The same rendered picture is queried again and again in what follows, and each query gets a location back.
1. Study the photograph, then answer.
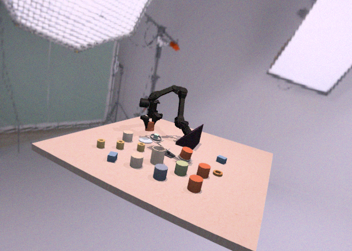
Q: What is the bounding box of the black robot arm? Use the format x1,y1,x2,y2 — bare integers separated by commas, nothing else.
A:
139,85,193,136

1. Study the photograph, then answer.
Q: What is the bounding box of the orange-brown ring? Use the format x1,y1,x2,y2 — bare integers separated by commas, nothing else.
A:
213,170,223,177

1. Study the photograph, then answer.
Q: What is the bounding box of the small blue block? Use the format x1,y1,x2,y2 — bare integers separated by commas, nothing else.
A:
107,151,118,163
216,155,227,164

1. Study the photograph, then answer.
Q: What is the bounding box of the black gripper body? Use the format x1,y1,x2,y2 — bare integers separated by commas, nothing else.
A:
140,108,157,121

